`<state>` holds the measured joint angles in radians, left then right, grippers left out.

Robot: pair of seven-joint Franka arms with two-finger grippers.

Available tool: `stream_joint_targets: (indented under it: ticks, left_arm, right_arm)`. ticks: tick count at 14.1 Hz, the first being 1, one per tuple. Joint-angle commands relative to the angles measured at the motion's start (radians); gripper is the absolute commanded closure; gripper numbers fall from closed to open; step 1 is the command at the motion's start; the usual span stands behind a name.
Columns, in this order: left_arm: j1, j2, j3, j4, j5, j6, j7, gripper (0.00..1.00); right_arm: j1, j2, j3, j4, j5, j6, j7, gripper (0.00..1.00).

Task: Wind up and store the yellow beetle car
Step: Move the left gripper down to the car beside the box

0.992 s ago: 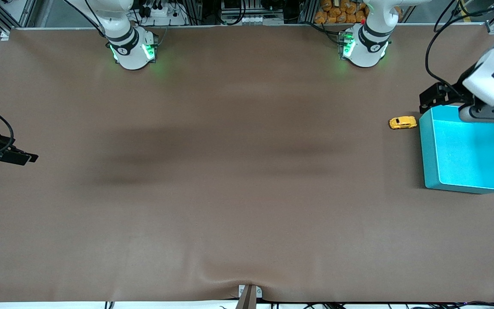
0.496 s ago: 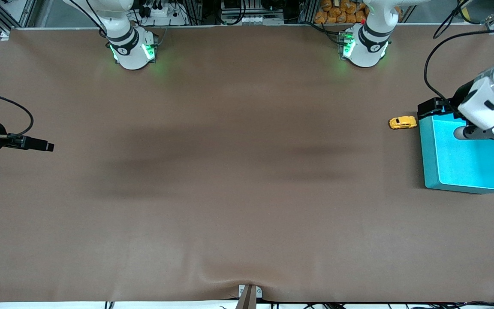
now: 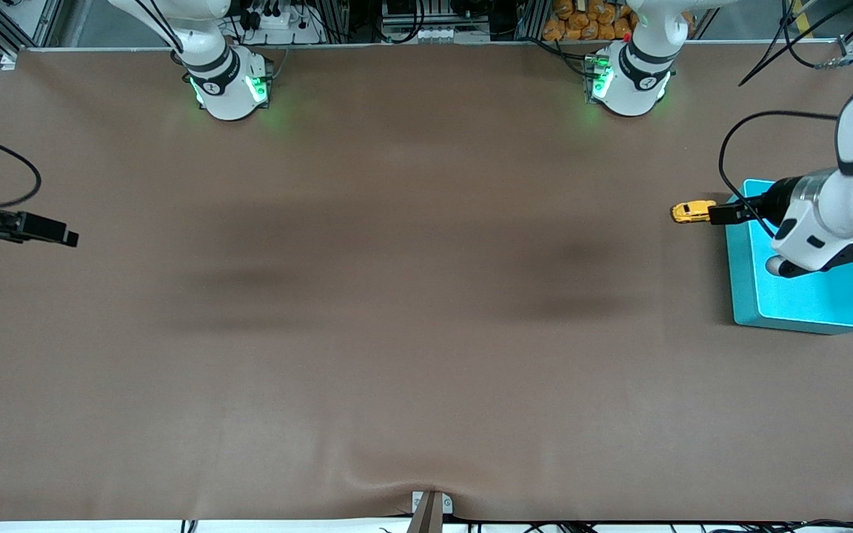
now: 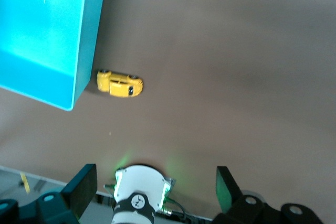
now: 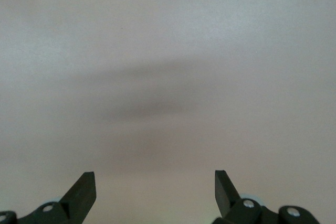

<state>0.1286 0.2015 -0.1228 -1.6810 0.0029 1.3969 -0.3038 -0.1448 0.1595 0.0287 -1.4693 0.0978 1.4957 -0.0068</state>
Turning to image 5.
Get brown table mat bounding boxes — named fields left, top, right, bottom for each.
left=0, top=0, right=336, bottom=224

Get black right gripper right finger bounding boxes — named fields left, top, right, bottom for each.
left=211, top=169, right=320, bottom=224

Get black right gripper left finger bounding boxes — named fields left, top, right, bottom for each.
left=0, top=171, right=97, bottom=224

